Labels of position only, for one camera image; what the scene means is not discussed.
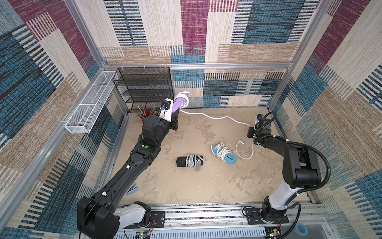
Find purple power strip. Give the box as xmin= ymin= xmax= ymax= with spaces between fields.
xmin=172 ymin=91 xmax=191 ymax=113

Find white power strip cord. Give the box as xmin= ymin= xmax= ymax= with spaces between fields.
xmin=173 ymin=91 xmax=255 ymax=160

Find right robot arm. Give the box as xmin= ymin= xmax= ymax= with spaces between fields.
xmin=244 ymin=114 xmax=321 ymax=224

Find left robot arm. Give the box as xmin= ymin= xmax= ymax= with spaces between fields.
xmin=77 ymin=111 xmax=179 ymax=239

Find black power strip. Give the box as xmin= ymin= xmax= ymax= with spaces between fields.
xmin=176 ymin=154 xmax=205 ymax=168

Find teal power strip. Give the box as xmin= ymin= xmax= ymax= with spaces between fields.
xmin=211 ymin=142 xmax=237 ymax=165

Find pencils in red cup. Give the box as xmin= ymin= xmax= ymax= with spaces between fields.
xmin=138 ymin=107 xmax=157 ymax=119

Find red metal pencil cup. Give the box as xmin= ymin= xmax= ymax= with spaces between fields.
xmin=143 ymin=109 xmax=153 ymax=117

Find blue stapler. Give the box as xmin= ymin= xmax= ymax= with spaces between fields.
xmin=126 ymin=183 xmax=138 ymax=195

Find teal tape roll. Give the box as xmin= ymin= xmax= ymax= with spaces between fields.
xmin=294 ymin=224 xmax=308 ymax=237

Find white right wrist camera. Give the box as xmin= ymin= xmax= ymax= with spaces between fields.
xmin=255 ymin=114 xmax=269 ymax=128

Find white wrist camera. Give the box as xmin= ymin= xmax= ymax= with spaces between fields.
xmin=255 ymin=114 xmax=269 ymax=128
xmin=159 ymin=98 xmax=174 ymax=122

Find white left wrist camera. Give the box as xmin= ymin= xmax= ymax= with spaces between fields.
xmin=159 ymin=98 xmax=174 ymax=122

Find black wire mesh shelf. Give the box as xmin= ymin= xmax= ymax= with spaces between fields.
xmin=113 ymin=67 xmax=175 ymax=112

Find white cord on teal strip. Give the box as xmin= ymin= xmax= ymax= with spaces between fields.
xmin=214 ymin=142 xmax=235 ymax=162

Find white wire mesh basket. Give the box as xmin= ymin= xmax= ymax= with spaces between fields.
xmin=65 ymin=71 xmax=115 ymax=134

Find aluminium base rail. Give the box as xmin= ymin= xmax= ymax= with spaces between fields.
xmin=74 ymin=201 xmax=329 ymax=239

